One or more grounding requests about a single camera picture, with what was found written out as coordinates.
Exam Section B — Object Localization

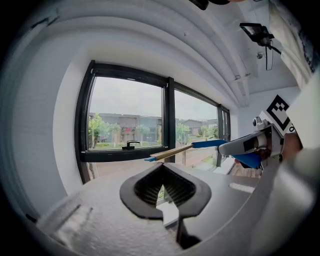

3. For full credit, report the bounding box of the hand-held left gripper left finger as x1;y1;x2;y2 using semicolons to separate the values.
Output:
36;161;183;256

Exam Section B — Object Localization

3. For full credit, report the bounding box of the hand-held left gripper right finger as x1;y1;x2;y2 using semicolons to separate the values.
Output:
162;161;262;251

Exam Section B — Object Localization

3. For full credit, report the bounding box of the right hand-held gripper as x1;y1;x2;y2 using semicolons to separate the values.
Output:
217;94;298;171

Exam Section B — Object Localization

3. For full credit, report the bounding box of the blue squeegee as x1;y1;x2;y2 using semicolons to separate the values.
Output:
144;138;264;170

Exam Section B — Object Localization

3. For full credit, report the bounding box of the glass pane of hinged window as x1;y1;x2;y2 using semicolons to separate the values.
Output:
87;76;166;151

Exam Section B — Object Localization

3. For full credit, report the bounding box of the person's right forearm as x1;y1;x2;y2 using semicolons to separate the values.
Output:
269;0;316;161

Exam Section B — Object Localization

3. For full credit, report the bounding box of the white ceiling conduit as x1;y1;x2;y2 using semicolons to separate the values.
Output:
233;48;251;109

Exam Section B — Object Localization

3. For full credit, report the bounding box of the glass pane of fixed window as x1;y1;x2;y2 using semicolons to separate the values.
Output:
174;89;219;172

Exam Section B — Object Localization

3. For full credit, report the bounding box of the black floodlight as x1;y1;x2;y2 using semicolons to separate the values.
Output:
239;22;275;48

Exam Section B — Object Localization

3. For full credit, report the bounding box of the black window frame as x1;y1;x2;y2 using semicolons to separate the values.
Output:
74;59;231;185

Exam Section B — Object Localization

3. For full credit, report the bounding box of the black window handle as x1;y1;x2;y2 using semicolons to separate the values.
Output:
121;140;141;151

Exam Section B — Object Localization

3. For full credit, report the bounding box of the black floodlight cable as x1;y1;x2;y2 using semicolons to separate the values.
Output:
264;39;283;72

